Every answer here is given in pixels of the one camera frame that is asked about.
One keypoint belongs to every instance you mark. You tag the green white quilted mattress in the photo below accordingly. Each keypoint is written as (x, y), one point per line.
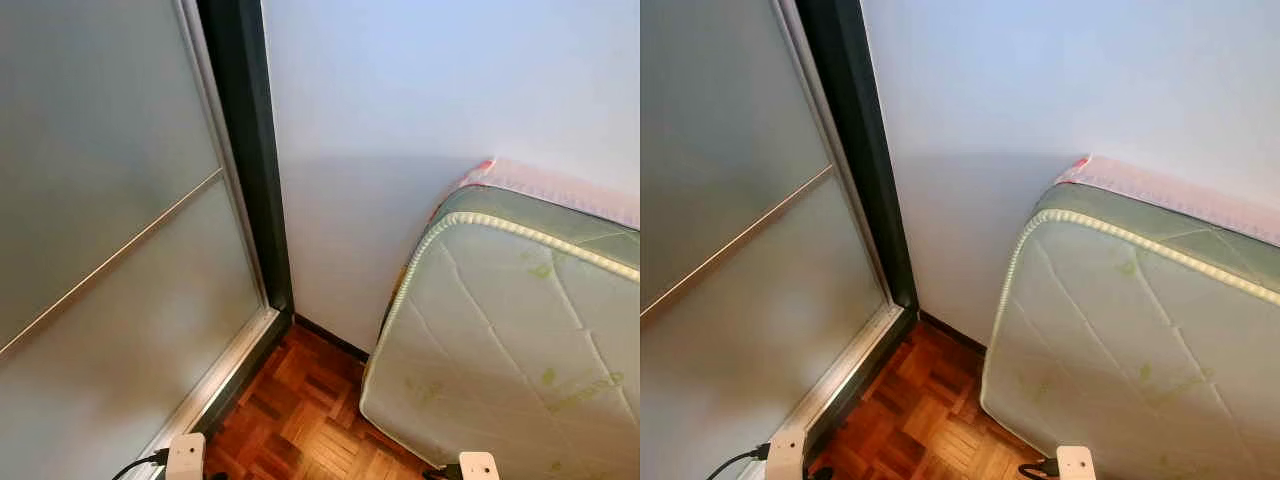
(1130, 340)
(500, 340)

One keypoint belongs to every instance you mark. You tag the dark skirting board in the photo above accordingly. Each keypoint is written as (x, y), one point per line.
(950, 330)
(330, 338)

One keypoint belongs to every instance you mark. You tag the black door frame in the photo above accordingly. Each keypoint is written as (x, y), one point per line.
(245, 120)
(850, 120)

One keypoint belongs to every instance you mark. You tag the pink mattress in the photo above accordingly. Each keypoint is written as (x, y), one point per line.
(560, 188)
(1170, 195)

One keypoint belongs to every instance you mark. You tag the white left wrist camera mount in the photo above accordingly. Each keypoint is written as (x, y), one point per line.
(186, 458)
(785, 460)

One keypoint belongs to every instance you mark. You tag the frosted glass sliding door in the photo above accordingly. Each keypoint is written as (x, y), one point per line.
(730, 150)
(100, 150)

